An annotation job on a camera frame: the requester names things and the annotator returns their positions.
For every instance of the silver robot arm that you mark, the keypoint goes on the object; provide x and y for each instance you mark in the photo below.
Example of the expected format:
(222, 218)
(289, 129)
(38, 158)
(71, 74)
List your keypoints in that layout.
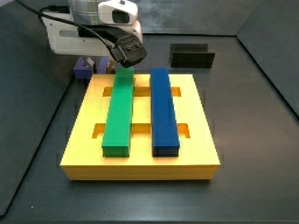
(83, 10)

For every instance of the yellow slotted board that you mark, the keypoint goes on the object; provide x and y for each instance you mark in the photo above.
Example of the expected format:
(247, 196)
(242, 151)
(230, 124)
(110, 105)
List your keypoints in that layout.
(198, 160)

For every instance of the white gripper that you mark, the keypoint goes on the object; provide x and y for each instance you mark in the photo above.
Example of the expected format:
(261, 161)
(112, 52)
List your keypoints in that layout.
(63, 26)

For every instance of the green bar block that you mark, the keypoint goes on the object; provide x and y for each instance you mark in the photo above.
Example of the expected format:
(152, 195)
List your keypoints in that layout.
(116, 138)

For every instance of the black angle fixture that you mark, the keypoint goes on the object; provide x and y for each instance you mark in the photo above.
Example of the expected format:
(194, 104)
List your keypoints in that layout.
(191, 56)

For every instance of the blue bar block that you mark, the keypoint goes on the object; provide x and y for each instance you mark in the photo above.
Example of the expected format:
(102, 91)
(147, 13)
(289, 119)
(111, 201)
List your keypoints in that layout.
(166, 143)

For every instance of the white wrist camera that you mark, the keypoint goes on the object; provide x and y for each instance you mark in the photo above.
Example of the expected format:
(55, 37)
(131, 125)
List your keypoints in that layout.
(118, 12)

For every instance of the purple E-shaped block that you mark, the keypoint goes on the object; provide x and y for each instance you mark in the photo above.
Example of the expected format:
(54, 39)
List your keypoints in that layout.
(83, 70)

